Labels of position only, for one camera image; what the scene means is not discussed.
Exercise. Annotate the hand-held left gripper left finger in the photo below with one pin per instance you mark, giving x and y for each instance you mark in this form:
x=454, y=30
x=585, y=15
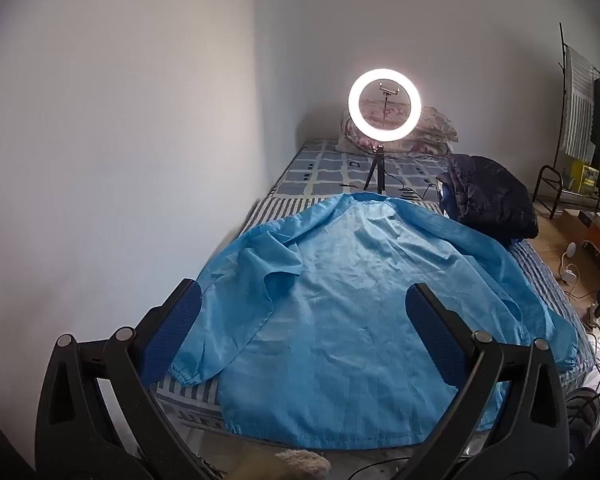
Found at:
x=172, y=330

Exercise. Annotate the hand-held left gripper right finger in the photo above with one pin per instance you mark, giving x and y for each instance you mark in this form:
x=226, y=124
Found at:
x=432, y=330

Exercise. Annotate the light blue zip jacket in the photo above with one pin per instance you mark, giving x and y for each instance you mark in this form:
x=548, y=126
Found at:
x=330, y=310

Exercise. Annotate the black clothes rack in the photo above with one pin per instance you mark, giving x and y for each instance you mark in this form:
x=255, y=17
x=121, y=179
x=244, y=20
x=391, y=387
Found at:
x=550, y=166

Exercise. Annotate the striped bed blanket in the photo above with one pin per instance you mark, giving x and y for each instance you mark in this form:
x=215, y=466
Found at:
x=195, y=400

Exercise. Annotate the royal blue folded cloth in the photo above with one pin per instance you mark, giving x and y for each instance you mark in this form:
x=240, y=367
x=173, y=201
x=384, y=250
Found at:
x=445, y=200

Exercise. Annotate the navy down jacket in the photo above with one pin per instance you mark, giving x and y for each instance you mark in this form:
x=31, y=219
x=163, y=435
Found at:
x=490, y=195

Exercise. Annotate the white power strip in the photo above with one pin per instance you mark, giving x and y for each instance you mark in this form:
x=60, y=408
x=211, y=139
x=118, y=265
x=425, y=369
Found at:
x=570, y=274

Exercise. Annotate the cardboard box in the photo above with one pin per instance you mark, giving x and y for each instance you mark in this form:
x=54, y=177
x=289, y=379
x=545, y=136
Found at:
x=575, y=225

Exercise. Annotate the black tripod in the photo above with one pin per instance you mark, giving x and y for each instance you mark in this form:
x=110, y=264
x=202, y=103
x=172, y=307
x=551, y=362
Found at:
x=378, y=160

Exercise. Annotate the beige fuzzy object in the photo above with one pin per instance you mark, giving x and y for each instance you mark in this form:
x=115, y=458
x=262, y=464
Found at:
x=302, y=465

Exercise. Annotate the floral folded quilt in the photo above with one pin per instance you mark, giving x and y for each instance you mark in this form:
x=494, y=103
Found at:
x=435, y=127

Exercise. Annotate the yellow box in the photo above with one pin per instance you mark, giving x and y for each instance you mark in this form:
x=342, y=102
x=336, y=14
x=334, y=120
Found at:
x=587, y=177

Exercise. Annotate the white striped towel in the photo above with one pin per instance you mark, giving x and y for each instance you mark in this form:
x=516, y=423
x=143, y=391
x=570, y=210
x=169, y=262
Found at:
x=580, y=105

